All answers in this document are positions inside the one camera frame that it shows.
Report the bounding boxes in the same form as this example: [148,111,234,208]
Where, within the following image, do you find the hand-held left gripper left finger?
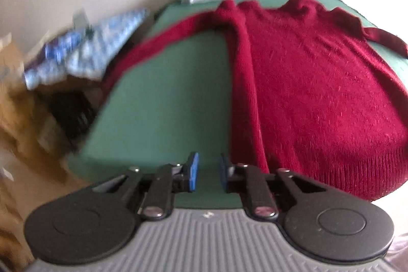
[92,151,200,222]

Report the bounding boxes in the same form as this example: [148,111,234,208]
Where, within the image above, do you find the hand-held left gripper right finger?
[219,153,323,222]

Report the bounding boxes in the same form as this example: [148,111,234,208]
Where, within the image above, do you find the red knitted sweater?
[102,0,408,202]

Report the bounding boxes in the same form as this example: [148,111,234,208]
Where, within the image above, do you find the green table cloth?
[67,0,408,210]

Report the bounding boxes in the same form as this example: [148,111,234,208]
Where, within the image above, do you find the blue patterned cloth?
[24,8,150,90]

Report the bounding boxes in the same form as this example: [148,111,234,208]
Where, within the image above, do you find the cardboard box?
[0,33,42,84]

